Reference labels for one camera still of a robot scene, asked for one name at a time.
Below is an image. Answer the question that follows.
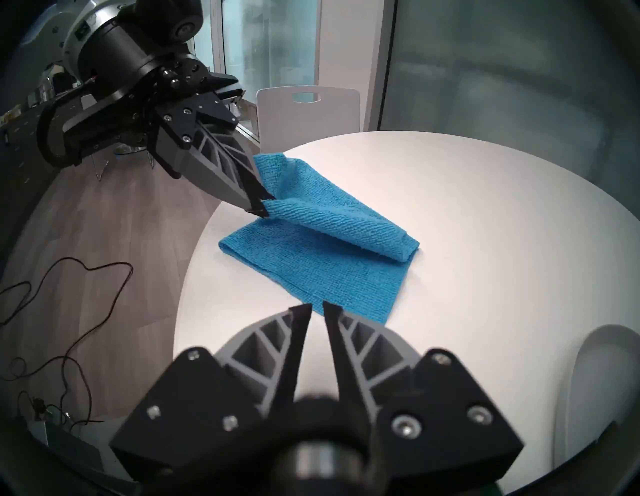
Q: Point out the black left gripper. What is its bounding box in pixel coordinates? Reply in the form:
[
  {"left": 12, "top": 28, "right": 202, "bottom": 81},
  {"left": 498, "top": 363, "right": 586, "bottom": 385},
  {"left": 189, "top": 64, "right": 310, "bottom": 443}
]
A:
[{"left": 64, "top": 9, "right": 276, "bottom": 219}]

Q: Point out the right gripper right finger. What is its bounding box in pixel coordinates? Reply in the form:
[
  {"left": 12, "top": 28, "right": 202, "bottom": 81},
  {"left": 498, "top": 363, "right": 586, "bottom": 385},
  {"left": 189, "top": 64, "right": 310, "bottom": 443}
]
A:
[{"left": 322, "top": 301, "right": 525, "bottom": 494}]

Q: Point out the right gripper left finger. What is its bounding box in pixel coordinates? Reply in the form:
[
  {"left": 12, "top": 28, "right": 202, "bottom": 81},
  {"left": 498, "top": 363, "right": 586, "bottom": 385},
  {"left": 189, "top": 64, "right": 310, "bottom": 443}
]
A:
[{"left": 109, "top": 302, "right": 313, "bottom": 475}]

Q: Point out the blue cloth napkin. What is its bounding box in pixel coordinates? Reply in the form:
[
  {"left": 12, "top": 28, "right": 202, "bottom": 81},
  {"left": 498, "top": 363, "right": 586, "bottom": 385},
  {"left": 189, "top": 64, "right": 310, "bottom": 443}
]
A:
[{"left": 218, "top": 152, "right": 421, "bottom": 326}]

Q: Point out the grey round plate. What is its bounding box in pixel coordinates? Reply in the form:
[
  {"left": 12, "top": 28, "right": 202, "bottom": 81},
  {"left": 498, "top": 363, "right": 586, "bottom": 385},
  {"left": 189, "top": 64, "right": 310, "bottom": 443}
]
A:
[{"left": 552, "top": 324, "right": 640, "bottom": 472}]

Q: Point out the white plastic chair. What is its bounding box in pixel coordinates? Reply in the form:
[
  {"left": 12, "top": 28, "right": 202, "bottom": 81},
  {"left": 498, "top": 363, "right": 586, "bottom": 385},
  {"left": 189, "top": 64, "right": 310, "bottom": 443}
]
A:
[{"left": 256, "top": 86, "right": 362, "bottom": 154}]

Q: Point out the grey control box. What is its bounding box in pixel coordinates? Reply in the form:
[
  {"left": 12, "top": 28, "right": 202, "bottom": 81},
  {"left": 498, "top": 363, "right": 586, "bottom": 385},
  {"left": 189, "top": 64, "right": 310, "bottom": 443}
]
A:
[{"left": 25, "top": 417, "right": 107, "bottom": 477}]

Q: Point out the dark cabinet row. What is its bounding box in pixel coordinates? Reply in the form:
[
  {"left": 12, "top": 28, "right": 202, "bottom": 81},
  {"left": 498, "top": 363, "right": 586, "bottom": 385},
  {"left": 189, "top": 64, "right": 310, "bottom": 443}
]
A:
[{"left": 0, "top": 95, "right": 56, "bottom": 211}]

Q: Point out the black floor cable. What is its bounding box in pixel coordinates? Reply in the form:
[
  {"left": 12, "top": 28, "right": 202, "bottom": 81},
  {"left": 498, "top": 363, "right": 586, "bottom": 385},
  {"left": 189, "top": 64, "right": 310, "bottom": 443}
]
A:
[{"left": 0, "top": 257, "right": 135, "bottom": 427}]

